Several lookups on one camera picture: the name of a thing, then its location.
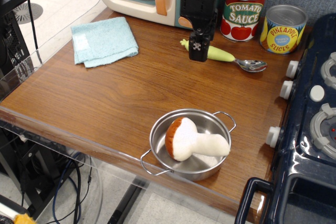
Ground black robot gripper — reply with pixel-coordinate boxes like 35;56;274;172
180;0;217;62

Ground spoon with green handle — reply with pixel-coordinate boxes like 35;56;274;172
180;39;268;73

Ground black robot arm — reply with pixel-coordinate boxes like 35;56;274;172
179;0;218;62

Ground plush mushroom toy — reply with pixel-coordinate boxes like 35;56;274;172
165;117;230;162

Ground tomato sauce can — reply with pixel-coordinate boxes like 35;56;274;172
220;0;265;41

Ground pineapple slices can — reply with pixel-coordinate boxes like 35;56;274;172
259;5;308;55

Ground light blue folded towel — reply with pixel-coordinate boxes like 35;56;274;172
71;17;139;68

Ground dark blue toy stove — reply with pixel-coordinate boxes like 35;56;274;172
235;14;335;223

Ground steel pan with handles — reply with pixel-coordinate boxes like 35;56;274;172
149;109;232;181

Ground blue cable under table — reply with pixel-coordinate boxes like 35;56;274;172
52;159;82;224

